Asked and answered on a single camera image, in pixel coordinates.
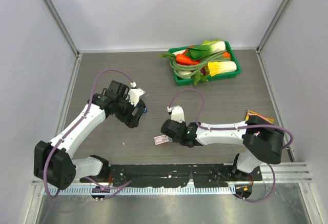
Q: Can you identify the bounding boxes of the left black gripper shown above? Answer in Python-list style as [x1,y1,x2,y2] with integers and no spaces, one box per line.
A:
[115,94,144,128]

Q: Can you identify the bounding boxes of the blue stapler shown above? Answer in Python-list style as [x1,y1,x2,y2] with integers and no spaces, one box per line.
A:
[137,99,148,114]

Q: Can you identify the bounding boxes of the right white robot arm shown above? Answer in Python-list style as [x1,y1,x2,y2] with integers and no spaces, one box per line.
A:
[160,116,284,180]

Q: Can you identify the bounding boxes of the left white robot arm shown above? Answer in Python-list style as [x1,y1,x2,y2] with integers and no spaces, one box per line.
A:
[33,80,146,190]

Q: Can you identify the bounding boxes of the toy white radish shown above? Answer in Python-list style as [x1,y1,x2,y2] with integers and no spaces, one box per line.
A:
[176,70,192,79]

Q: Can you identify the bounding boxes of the toy green long beans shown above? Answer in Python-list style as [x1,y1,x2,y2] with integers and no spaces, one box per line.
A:
[160,51,231,75]

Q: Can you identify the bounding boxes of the colourful candy bag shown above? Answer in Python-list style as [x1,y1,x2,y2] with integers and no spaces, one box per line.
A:
[245,109,274,124]

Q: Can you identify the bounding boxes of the toy orange carrot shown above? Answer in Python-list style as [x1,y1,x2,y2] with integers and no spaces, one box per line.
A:
[176,54,200,66]

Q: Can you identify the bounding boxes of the toy napa cabbage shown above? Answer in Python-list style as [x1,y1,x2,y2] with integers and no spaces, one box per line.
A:
[206,61,237,77]

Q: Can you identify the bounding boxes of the toy bok choy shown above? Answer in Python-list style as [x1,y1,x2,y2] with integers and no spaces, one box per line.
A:
[187,40,226,60]

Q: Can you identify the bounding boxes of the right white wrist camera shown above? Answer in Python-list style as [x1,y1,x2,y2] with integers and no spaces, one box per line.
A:
[167,106,185,123]

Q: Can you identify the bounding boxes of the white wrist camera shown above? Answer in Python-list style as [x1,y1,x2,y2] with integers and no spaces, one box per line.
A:
[127,82,146,107]
[167,106,185,123]

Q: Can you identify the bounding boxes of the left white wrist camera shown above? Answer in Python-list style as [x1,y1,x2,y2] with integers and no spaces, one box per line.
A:
[127,82,146,107]

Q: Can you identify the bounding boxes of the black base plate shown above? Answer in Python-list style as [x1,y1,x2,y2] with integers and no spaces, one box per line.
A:
[101,162,262,189]

